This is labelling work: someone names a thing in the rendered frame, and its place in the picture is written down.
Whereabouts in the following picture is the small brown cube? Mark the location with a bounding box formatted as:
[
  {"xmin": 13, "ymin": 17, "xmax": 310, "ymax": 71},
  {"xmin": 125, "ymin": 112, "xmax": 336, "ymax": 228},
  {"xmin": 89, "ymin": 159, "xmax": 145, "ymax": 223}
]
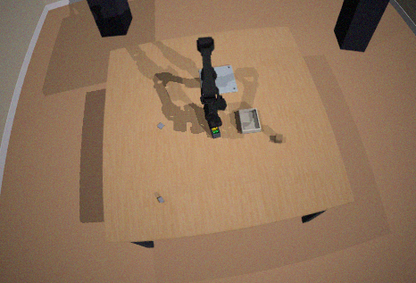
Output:
[{"xmin": 275, "ymin": 134, "xmax": 283, "ymax": 144}]

